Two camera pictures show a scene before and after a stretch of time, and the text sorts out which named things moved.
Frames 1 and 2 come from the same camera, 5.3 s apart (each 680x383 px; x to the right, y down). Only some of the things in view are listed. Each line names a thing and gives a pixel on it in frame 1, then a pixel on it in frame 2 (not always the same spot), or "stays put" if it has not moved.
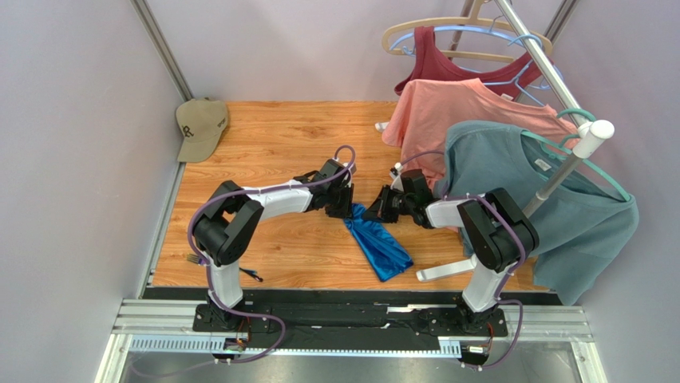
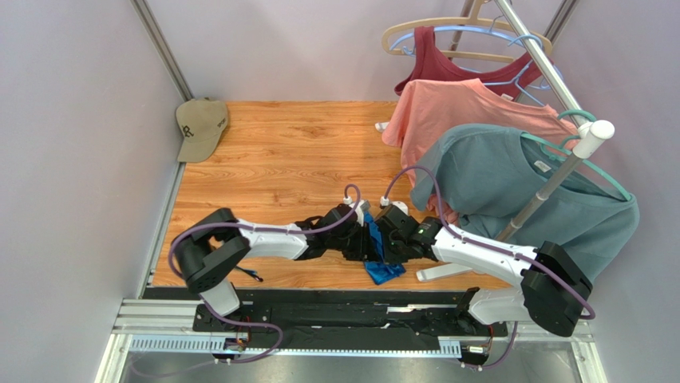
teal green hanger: (552, 149) stays put
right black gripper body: (387, 201) to (387, 242)
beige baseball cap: (203, 122) stays put
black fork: (252, 274) stays put
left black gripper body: (340, 202) to (352, 245)
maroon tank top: (428, 63) stays put
